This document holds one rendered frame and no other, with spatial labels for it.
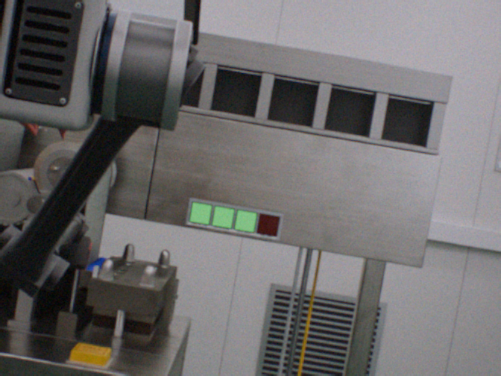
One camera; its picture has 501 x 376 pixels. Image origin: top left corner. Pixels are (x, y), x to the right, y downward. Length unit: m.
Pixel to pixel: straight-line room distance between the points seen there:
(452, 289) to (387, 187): 2.51
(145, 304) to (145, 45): 1.16
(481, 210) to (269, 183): 2.60
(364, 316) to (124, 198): 0.75
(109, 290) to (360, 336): 0.84
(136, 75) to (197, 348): 3.93
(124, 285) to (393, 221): 0.76
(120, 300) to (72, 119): 1.15
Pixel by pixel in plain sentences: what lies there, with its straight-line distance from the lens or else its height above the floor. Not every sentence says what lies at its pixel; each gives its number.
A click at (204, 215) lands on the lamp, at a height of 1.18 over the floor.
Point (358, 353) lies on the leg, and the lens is 2.59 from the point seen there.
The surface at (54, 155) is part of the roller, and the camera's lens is 2.06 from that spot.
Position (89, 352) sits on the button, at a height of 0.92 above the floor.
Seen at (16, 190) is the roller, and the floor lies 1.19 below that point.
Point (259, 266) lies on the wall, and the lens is 4.72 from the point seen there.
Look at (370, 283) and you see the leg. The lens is 2.55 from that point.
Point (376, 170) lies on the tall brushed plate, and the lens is 2.36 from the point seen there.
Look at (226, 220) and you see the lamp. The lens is 2.35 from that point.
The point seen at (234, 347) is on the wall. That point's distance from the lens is 4.80.
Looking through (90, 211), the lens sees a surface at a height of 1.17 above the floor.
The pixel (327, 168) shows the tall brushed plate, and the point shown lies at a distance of 2.35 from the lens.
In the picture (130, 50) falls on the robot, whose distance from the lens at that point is 0.94.
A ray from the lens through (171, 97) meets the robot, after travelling 0.93.
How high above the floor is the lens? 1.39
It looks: 3 degrees down
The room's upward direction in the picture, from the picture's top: 10 degrees clockwise
